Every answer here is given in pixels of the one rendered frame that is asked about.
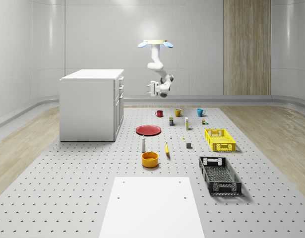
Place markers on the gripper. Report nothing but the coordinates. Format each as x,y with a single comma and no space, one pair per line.
155,88

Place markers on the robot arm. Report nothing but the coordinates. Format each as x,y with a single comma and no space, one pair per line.
156,65

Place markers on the red mug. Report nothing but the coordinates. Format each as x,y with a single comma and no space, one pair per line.
160,113

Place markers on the yellow mug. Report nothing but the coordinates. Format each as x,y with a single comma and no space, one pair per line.
177,112

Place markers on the flat-sided can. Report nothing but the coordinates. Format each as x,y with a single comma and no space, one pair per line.
171,121

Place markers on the red plate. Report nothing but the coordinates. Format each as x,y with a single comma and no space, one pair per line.
148,130

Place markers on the white yellow carton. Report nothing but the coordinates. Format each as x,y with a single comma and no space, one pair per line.
186,123

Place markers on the blue mug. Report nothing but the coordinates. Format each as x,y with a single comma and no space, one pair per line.
200,112

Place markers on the small white bottle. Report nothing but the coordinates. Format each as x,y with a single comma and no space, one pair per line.
143,146

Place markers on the puzzle cube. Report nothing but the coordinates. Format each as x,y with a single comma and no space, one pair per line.
204,121

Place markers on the banana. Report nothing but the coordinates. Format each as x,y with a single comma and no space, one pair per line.
167,148

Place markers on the grey cube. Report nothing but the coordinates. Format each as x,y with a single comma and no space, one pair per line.
189,145

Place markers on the white cabinet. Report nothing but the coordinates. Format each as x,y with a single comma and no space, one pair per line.
87,109

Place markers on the yellow bowl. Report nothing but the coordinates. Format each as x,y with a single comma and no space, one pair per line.
149,162

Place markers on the yellow basket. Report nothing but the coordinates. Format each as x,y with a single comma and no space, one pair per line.
220,146

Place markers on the white board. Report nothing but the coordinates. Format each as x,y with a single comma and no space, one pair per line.
152,210

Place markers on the dark grey basket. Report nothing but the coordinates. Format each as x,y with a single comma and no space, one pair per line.
224,189

